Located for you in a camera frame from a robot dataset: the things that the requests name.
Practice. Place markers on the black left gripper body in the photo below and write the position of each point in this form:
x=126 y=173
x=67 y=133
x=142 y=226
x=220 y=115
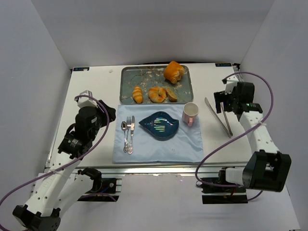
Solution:
x=107 y=113

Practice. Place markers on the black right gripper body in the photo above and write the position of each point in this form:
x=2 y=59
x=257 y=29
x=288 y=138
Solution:
x=224 y=100

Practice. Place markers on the metal tongs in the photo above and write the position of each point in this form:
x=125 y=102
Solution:
x=225 y=125

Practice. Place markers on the brown bread slice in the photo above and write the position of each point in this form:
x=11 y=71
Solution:
x=171 y=95

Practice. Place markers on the golden croissant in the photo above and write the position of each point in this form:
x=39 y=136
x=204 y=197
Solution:
x=157 y=94

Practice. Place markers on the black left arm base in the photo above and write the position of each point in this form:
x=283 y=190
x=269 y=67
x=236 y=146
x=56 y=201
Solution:
x=106 y=191

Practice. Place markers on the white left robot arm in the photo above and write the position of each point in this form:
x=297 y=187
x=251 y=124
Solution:
x=44 y=209

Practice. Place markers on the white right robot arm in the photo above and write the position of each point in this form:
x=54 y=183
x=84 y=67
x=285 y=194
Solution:
x=267 y=169

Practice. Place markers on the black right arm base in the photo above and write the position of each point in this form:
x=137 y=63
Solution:
x=219 y=195

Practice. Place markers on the large torn orange bread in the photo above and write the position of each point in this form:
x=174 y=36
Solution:
x=173 y=72

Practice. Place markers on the silver spoon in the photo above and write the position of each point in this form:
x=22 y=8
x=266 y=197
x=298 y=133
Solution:
x=124 y=128

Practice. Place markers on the silver fork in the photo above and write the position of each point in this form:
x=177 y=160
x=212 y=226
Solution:
x=128 y=126

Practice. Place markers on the pink mug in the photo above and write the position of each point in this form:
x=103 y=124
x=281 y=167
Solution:
x=190 y=113

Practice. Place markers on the right blue table label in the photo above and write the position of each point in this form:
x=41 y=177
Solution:
x=223 y=65

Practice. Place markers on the blue table label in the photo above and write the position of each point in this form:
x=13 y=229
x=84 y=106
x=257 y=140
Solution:
x=75 y=69
x=223 y=65

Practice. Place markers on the silver table knife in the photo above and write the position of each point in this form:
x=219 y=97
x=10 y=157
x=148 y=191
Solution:
x=132 y=127

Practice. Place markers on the small striped croissant roll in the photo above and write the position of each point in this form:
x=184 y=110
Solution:
x=137 y=95

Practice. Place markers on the left blue table label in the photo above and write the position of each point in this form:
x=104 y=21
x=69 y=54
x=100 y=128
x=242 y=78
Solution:
x=75 y=69

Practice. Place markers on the dark blue leaf plate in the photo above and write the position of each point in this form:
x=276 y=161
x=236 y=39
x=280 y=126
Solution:
x=160 y=125

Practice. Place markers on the light blue cloth napkin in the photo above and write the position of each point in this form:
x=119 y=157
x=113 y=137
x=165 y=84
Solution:
x=185 y=146

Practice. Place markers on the floral metal tray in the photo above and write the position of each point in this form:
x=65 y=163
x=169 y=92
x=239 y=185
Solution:
x=151 y=76

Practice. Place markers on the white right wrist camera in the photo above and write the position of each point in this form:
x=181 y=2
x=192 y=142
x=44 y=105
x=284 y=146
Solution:
x=230 y=83

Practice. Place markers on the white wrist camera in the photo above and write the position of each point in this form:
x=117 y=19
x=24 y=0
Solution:
x=230 y=83
x=85 y=99

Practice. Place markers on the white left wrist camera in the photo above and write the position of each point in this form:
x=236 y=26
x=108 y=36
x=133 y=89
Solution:
x=85 y=99

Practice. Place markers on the aluminium frame rail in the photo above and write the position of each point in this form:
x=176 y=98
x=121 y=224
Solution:
x=166 y=169

